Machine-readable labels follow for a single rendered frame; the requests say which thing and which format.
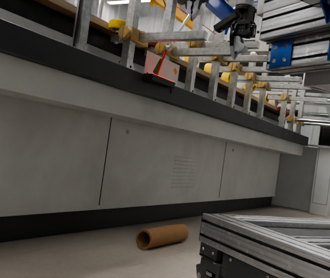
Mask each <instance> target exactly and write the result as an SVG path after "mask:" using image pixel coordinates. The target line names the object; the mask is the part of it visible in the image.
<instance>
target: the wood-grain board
mask: <svg viewBox="0 0 330 278"><path fill-rule="evenodd" d="M34 1H37V2H39V3H41V4H43V5H45V6H47V7H49V8H52V9H54V10H56V11H58V12H60V13H62V14H64V15H67V16H69V17H71V18H73V19H75V15H76V11H77V7H76V6H75V5H73V4H71V3H69V2H67V1H65V0H34ZM89 26H90V27H92V28H94V29H97V30H99V31H101V32H103V33H105V34H107V35H109V36H111V34H115V32H114V31H111V30H109V23H108V22H106V21H104V20H102V19H100V18H98V17H96V16H94V15H92V14H91V16H90V23H89ZM135 47H136V46H135ZM136 48H138V49H140V50H142V51H145V49H148V48H147V47H136ZM171 62H173V63H175V64H177V65H179V66H180V68H181V69H183V70H185V71H187V64H188V62H186V61H184V60H182V59H180V60H179V61H171ZM196 76H198V77H200V78H202V79H205V80H206V81H209V80H210V73H208V72H206V71H204V70H202V69H200V68H198V67H197V69H196ZM218 86H220V87H222V88H224V89H226V90H228V89H229V83H228V82H226V81H224V80H222V79H220V78H218ZM236 94H237V95H239V96H241V97H243V98H244V96H245V91H244V90H242V89H240V88H238V87H236ZM251 101H252V102H254V103H256V104H258V97H256V96H254V95H252V97H251ZM264 108H267V109H269V110H271V111H273V112H275V113H277V114H280V111H277V107H276V106H274V105H272V104H270V103H268V102H266V101H265V102H264Z"/></svg>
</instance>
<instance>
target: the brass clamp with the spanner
mask: <svg viewBox="0 0 330 278"><path fill-rule="evenodd" d="M165 45H169V44H168V43H163V42H158V43H157V44H156V45H155V51H156V52H157V55H163V54H164V51H165ZM173 49H177V48H176V47H174V46H171V50H170V51H167V52H166V55H167V56H169V57H170V58H169V60H170V61H179V60H180V57H176V56H174V55H172V53H173Z"/></svg>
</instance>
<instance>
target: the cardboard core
mask: <svg viewBox="0 0 330 278"><path fill-rule="evenodd" d="M187 237H188V228H187V227H186V226H185V225H184V224H182V223H179V224H172V225H168V226H161V227H154V228H147V229H141V230H140V231H138V233H137V235H136V243H137V245H138V246H139V247H140V248H141V249H149V248H154V247H158V246H161V245H166V244H171V243H176V242H180V241H183V240H185V239H186V238H187Z"/></svg>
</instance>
